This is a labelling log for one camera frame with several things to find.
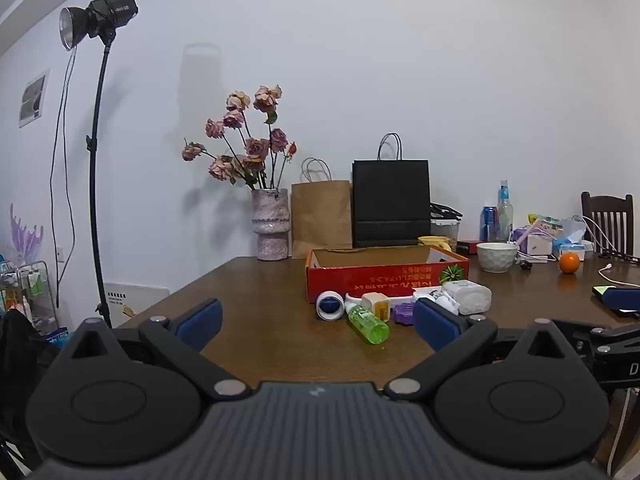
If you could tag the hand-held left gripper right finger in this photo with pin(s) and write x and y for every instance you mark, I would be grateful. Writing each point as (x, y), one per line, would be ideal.
(434, 325)

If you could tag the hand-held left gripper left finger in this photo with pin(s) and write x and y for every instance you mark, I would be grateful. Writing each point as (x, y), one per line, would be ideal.
(200, 321)

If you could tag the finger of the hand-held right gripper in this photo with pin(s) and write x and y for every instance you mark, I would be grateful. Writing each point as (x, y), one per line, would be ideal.
(624, 297)

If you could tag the purple lid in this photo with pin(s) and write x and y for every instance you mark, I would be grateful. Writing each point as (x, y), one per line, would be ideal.
(402, 315)

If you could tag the white plastic bottle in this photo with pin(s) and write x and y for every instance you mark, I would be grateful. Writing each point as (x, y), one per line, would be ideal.
(470, 296)

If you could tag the white yellow charger cube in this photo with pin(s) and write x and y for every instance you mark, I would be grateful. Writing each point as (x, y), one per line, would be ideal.
(377, 305)

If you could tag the green spray bottle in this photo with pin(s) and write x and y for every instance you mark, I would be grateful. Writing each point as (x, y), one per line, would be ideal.
(369, 324)

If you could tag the red cardboard box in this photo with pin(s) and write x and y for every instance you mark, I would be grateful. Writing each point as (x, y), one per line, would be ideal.
(380, 277)

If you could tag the white tape roll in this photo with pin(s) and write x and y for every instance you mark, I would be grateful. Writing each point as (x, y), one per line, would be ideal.
(330, 306)

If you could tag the black phone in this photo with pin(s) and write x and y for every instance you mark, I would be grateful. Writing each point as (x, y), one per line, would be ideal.
(602, 290)

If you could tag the white flat printed item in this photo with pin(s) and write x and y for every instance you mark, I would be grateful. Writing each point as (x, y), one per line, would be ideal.
(442, 301)

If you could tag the orange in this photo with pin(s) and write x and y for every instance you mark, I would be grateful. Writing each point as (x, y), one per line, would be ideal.
(569, 263)

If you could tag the light blue tissue pack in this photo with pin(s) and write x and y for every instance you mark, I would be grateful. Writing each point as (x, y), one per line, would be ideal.
(572, 242)

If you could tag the dark wooden chair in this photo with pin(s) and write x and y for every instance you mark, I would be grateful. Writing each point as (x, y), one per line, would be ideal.
(607, 220)

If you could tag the yellow mug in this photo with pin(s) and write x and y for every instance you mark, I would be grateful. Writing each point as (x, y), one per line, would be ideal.
(434, 241)

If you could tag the small red box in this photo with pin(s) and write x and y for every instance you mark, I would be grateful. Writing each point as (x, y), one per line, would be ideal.
(469, 247)

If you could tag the white dimpled bowl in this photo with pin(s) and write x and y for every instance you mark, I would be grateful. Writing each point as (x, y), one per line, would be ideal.
(496, 257)

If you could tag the clear container with black lid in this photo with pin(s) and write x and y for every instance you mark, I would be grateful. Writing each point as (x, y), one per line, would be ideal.
(445, 227)

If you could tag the white box with pink stick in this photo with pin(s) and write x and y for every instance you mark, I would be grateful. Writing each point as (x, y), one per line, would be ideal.
(540, 246)

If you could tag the small black object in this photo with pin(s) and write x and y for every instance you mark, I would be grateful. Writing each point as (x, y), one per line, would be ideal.
(525, 264)

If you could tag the colourful snack packet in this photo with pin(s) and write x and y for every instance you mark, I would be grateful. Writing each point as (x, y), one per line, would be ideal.
(546, 220)

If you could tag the blue drink can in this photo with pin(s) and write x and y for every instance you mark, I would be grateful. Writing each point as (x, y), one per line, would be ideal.
(488, 224)

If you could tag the speckled pink vase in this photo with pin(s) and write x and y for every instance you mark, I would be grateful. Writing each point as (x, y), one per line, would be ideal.
(270, 225)

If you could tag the clear glass bottle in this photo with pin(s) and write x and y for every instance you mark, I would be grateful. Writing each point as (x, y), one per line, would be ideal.
(505, 215)

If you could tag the black paper bag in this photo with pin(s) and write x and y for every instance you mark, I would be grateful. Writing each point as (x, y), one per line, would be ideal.
(390, 200)

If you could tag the brown paper bag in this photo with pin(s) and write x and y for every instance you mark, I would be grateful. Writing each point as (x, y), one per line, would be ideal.
(320, 215)

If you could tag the metal storage rack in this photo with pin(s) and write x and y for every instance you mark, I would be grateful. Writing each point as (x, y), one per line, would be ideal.
(30, 290)

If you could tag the dried pink roses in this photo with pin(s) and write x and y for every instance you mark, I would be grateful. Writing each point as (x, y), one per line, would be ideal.
(257, 147)

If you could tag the black cloth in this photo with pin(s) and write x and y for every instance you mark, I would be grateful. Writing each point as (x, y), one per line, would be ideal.
(20, 375)

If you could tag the black studio light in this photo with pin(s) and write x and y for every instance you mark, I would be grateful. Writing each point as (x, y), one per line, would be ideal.
(102, 14)

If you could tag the purple wall decoration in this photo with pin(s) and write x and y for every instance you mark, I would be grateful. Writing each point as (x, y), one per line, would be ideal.
(26, 235)

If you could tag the wall poster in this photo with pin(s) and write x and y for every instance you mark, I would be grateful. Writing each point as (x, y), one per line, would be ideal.
(34, 97)

